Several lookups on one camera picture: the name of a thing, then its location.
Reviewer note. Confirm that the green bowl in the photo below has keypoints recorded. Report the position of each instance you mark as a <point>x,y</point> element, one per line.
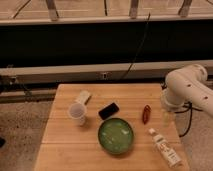
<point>116,136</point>

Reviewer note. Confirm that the red pepper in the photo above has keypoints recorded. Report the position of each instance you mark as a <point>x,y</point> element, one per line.
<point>146,114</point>

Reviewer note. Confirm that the black smartphone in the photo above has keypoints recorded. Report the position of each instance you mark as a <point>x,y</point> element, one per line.
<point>108,111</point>

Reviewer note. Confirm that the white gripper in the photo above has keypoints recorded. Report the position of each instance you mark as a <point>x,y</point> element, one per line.
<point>167,117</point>

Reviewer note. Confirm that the wooden table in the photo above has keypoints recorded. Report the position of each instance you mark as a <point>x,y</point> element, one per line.
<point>68,147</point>

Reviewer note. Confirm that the white ceramic cup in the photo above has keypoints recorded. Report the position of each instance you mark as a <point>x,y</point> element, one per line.
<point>77,113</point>

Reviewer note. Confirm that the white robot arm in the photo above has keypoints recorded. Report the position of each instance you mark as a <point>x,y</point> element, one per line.
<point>186,84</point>

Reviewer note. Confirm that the clear labelled bottle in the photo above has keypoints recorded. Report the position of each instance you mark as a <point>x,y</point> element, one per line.
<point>168,153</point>

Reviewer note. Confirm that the small white sponge block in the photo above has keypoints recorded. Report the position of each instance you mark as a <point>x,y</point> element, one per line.
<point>83,97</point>

